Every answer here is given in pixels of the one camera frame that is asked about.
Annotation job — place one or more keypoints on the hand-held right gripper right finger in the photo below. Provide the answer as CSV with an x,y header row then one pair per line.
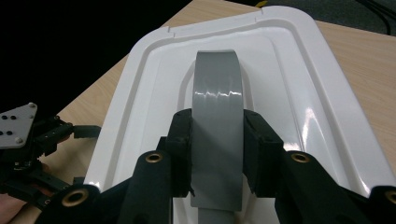
x,y
299,193

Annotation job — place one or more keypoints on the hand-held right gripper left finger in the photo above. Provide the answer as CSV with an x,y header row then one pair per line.
x,y
149,186

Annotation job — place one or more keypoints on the black stand base striped tape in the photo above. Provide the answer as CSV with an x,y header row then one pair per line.
x,y
261,3

